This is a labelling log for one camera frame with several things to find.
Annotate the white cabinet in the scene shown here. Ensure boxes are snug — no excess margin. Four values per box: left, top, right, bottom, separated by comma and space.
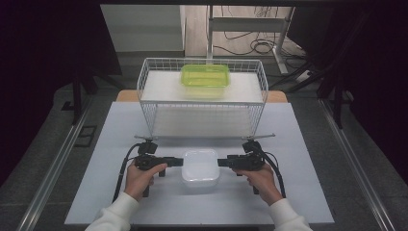
100, 4, 187, 53

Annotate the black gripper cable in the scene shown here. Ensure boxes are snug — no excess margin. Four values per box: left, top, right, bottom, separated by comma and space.
254, 143, 287, 199
112, 142, 143, 204

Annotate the clear container with green lid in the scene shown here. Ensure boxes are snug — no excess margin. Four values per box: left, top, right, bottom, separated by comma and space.
180, 64, 231, 99

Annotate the person's right hand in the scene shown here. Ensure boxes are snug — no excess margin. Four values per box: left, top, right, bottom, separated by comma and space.
236, 163, 285, 206

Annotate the dark curtain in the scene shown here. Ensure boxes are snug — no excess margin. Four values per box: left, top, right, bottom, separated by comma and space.
288, 4, 408, 176
0, 0, 123, 187

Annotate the black stand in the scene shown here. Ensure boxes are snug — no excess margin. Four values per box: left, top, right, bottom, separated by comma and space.
70, 74, 99, 126
268, 13, 370, 130

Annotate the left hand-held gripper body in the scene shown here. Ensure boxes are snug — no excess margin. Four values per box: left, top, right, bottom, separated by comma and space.
134, 140, 169, 171

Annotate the grey metal desk frame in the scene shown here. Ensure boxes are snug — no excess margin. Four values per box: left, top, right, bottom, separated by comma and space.
206, 5, 296, 75

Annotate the metal floor rail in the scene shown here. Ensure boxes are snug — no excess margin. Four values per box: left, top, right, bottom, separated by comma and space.
318, 97, 396, 231
15, 95, 94, 231

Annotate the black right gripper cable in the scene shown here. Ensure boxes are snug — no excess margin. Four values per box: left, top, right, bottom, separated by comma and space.
254, 143, 287, 199

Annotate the white plastic container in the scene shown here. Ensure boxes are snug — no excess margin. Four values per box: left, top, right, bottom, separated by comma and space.
181, 148, 221, 189

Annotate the tangle of black floor cables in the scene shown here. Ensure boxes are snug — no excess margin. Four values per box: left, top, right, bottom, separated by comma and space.
213, 6, 307, 60

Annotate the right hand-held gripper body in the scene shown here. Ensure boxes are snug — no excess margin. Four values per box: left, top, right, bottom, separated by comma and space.
230, 140, 267, 172

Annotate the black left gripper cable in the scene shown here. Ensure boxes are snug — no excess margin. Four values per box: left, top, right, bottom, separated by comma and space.
112, 142, 143, 204

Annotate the person's left hand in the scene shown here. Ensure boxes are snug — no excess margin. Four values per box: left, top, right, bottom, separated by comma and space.
124, 162, 168, 202

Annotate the white wire basket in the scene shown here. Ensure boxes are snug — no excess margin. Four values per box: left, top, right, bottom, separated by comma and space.
137, 57, 269, 139

